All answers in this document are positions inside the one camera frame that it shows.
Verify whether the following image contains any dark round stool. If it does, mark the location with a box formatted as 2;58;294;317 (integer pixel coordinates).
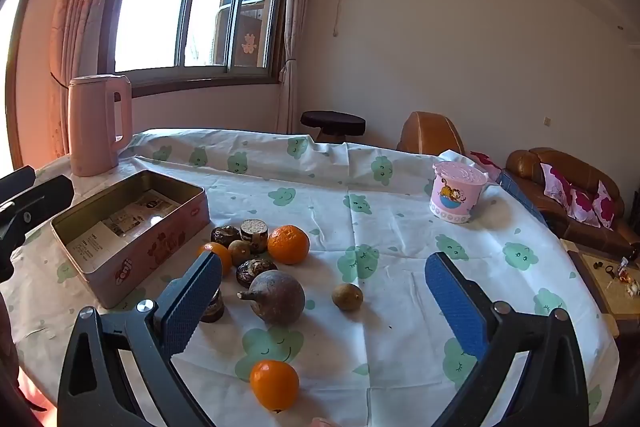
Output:
300;110;367;144

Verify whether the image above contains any brown leather armchair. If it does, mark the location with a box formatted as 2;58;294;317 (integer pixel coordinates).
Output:
397;111;468;156

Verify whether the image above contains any large brown-purple round fruit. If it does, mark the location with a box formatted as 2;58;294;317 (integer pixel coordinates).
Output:
237;270;306;327

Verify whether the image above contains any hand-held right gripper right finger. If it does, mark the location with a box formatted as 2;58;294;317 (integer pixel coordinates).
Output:
424;252;590;427

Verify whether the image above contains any wide pink curtain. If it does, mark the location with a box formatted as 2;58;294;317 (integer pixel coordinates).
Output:
47;0;151;158

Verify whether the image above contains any orange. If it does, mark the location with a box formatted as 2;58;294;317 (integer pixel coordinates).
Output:
249;360;300;413
267;225;311;266
197;242;233;277

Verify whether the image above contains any pink electric kettle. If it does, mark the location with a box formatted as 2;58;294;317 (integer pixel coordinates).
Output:
67;75;133;178

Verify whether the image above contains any white tablecloth with green clouds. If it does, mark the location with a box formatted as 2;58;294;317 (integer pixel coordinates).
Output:
0;128;621;427

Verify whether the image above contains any pink cartoon cup with lid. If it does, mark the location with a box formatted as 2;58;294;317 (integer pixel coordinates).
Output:
429;161;489;225

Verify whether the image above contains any narrow pink curtain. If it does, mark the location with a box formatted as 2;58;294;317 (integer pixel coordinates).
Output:
277;0;326;135

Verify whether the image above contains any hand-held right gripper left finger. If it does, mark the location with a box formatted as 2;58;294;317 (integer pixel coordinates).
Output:
57;251;223;427

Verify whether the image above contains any pink metal tin box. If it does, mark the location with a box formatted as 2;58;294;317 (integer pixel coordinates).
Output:
50;170;211;310

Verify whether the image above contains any wooden framed balcony door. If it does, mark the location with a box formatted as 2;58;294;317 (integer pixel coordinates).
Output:
0;0;43;175

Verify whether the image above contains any dark blue cloth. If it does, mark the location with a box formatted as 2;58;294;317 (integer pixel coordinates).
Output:
500;171;549;224

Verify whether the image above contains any printed paper leaflet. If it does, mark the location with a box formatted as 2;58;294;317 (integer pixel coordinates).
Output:
67;189;181;258

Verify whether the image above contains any wooden coffee table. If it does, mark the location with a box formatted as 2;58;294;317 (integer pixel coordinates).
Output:
560;237;640;338

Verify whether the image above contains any dark wrapped round pastry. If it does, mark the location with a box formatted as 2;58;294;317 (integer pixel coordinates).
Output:
210;225;242;249

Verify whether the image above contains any dark wrapped cake with label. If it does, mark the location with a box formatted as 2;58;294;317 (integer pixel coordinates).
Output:
240;219;269;254

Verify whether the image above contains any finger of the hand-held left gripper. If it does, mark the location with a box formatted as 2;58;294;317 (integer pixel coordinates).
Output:
0;175;75;257
0;166;37;206

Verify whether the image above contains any brown leather sofa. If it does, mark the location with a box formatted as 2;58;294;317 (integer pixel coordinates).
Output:
505;147;640;258

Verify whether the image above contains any dark wrapped round cake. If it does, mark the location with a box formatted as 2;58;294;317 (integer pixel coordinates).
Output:
236;259;278;288

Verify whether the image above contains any sliding glass window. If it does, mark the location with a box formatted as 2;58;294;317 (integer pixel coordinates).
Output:
97;0;293;98

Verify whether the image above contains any small green-brown round fruit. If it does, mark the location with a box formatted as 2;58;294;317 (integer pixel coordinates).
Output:
332;283;364;312
227;240;252;267

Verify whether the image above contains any white air conditioner pipe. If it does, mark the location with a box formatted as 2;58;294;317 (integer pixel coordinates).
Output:
330;0;347;38

